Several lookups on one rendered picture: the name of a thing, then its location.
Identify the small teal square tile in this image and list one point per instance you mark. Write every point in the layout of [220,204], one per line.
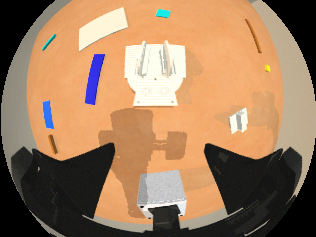
[163,13]

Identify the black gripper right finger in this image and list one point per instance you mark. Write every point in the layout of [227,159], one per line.
[236,176]

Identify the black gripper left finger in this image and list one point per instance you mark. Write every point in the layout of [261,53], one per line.
[81,177]

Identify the blue flat rectangular plate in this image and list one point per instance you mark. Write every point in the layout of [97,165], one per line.
[47,114]

